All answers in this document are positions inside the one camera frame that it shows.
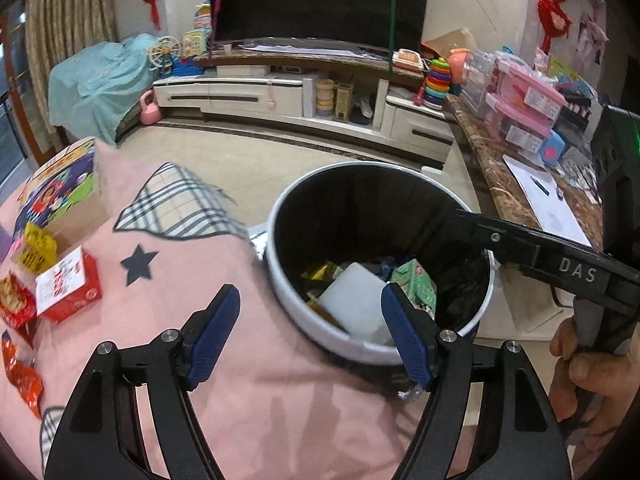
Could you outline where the teal cloth covered furniture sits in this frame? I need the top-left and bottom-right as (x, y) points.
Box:
(48, 34), (161, 147)

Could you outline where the green snack packet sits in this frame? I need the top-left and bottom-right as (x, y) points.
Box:
(390, 259), (438, 318)

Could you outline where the white paper sheet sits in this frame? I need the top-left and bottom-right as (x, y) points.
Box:
(501, 154), (593, 248)

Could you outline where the toy house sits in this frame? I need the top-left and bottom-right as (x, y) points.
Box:
(181, 30), (211, 58)

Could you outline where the blue pink toy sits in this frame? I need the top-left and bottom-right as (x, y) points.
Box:
(539, 130), (568, 167)

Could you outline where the ferris wheel toy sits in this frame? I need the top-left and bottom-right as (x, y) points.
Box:
(148, 36), (181, 77)

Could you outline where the pink kettlebell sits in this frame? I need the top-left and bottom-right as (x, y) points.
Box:
(139, 91), (162, 126)

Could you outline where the beige slotted holder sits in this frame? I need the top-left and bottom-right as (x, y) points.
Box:
(333, 85), (354, 122)

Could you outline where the person's right hand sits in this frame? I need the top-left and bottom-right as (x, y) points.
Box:
(549, 316), (640, 466)

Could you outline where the rainbow stacking ring toy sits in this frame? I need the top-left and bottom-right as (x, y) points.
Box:
(424, 56), (453, 107)

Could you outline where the brown marble counter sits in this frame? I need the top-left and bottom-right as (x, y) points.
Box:
(442, 95), (607, 252)

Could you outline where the cartoon printed cardboard box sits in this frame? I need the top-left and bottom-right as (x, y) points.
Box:
(17, 136), (111, 246)

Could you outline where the white rimmed trash bin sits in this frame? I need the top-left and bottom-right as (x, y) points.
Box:
(264, 161), (499, 365)

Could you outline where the black television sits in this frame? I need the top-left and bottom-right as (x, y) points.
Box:
(207, 0), (432, 54)

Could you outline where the blue wrapper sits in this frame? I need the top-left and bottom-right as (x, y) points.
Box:
(374, 255), (407, 281)

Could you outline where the beige patterned curtain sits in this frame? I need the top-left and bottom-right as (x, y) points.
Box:
(24, 0), (121, 78)

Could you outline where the red white carton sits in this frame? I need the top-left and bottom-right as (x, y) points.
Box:
(35, 246), (103, 323)

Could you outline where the white television cabinet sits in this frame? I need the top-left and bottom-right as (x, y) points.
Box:
(152, 37), (456, 171)

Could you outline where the white packet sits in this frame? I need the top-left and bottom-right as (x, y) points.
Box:
(317, 261), (396, 346)

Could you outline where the clear plastic storage box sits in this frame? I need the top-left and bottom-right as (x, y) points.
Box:
(460, 52), (501, 116)

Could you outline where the gold yellow wrapper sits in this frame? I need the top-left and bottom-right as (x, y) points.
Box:
(301, 261), (346, 283)

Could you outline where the pink printed tablecloth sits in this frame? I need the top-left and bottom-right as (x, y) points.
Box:
(0, 137), (481, 480)

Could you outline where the pink toy vase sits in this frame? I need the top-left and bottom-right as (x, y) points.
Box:
(447, 49), (470, 95)

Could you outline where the orange red shiny wrapper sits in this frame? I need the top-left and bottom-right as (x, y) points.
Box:
(0, 332), (45, 420)

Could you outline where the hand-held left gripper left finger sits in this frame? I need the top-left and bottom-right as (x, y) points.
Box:
(44, 284), (241, 480)

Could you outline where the yellow snack wrapper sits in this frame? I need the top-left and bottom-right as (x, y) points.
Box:
(11, 222), (60, 276)

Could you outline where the stack of yellow jars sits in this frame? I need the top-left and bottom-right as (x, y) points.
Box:
(315, 79), (335, 118)

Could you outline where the red chip packet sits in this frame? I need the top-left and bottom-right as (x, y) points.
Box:
(0, 271), (39, 331)

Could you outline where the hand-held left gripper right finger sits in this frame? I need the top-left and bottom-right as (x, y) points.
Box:
(381, 282), (573, 480)

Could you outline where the pink storage box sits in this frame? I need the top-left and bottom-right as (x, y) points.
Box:
(481, 92), (557, 158)
(492, 57), (569, 122)

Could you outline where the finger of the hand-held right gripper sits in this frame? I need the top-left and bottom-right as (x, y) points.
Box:
(439, 209), (552, 282)

